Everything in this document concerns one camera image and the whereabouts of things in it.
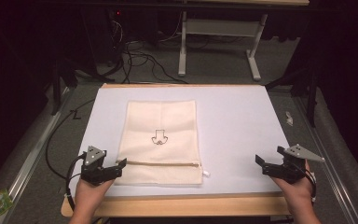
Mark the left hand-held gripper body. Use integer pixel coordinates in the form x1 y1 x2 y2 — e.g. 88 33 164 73
80 145 117 187

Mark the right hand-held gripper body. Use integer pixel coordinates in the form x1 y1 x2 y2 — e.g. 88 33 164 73
275 143 326 185

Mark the cream cloth zipper pouch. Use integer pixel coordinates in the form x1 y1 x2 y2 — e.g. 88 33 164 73
114 99 212 188

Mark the person's left hand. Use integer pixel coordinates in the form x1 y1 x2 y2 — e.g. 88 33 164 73
74 176 116 217

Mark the person's right hand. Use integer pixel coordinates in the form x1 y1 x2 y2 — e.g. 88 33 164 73
271 160 317 216

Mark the white table mat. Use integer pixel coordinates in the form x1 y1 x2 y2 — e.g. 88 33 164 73
69 85 291 198

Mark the small crumpled white wrapper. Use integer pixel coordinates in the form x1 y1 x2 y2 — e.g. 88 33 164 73
284 110 295 127

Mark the black stand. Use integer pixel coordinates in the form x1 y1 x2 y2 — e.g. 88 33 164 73
264 66 319 129
49 59 79 117

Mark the black computer tower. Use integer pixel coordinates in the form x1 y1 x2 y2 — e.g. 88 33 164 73
105 8 160 66

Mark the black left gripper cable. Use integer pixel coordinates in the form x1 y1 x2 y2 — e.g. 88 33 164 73
64 151 88 213

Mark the metal floor rail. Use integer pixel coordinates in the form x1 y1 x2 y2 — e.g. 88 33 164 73
293 96 358 224
0 87 76 224

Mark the long black floor cable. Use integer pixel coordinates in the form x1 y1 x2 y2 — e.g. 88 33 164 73
44 98 97 181

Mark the tangle of black floor cables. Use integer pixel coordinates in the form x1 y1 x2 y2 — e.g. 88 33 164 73
102 36 190 86

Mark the white metal desk frame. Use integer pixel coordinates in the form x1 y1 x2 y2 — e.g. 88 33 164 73
177 10 269 82

